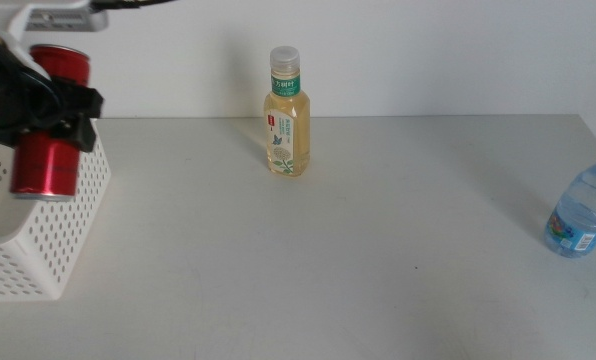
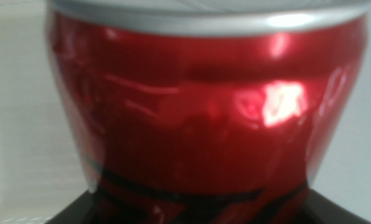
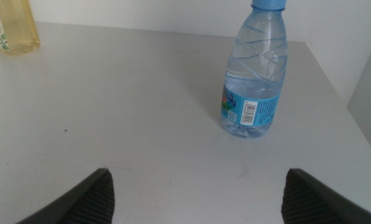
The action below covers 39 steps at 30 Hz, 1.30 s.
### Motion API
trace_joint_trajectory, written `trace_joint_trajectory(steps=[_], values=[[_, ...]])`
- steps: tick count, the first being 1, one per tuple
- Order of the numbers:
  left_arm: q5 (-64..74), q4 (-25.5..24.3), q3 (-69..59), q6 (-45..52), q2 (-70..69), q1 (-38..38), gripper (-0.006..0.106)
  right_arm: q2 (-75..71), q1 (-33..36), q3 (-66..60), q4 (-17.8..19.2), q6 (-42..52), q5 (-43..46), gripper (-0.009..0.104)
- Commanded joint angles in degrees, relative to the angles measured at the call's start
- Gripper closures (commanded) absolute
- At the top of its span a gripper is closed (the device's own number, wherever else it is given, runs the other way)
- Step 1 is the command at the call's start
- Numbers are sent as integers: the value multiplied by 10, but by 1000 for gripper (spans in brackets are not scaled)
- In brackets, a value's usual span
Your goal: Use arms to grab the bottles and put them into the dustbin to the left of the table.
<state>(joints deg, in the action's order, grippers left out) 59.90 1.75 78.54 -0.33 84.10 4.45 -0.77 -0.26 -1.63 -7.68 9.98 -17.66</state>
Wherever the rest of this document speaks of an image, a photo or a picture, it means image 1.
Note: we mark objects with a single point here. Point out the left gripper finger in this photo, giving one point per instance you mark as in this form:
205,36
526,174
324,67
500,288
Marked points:
80,115

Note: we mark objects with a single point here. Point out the red soda can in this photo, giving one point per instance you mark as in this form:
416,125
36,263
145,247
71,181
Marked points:
43,167

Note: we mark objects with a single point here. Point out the clear water bottle blue cap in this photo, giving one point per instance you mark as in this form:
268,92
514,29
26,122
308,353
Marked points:
583,210

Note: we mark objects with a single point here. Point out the yellow tea bottle green label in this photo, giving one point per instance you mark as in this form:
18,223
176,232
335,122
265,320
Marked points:
288,135

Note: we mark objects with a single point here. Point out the white perforated plastic basket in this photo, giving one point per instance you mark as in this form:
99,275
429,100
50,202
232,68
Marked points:
53,280

